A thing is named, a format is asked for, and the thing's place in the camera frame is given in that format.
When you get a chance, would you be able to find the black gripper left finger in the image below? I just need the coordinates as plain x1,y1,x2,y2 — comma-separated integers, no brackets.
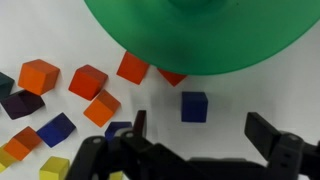
64,109,188,180

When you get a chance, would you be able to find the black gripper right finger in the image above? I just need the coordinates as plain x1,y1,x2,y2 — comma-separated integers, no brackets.
244,111,320,180

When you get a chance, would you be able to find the yellow wooden block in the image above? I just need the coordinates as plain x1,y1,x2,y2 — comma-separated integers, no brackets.
38,155,71,180
108,170,125,180
0,143,18,174

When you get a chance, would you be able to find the blue wooden block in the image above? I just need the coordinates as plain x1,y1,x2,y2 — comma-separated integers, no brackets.
104,121,133,143
180,91,209,124
35,112,77,149

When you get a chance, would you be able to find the orange wooden block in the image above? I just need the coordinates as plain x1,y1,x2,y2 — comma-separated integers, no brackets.
68,64,109,102
17,58,61,97
82,88,122,129
115,50,151,86
3,125,44,162
156,67,188,88

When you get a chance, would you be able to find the dark purple wooden block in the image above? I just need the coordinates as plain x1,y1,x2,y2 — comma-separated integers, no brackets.
0,89,46,121

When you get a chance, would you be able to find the green plastic bowl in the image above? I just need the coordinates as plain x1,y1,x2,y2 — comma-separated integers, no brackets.
83,0,320,76

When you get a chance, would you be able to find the dark teal wooden block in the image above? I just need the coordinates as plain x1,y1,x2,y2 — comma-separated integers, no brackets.
0,71,16,101

